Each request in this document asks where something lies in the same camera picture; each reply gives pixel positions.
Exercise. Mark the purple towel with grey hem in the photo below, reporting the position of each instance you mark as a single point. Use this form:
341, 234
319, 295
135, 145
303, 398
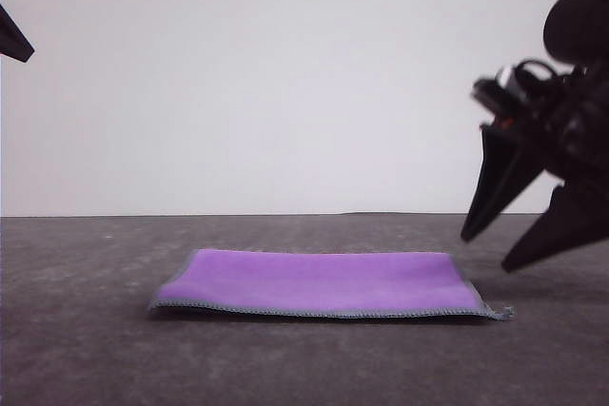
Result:
309, 282

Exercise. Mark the small silver camera box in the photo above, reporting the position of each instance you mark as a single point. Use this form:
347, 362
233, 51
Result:
509, 80

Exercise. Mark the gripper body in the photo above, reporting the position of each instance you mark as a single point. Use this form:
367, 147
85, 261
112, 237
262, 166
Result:
580, 135

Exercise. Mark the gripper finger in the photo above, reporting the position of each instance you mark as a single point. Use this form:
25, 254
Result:
499, 173
566, 225
12, 40

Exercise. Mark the grey table cloth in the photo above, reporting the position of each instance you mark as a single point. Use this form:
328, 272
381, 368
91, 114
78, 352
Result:
95, 353

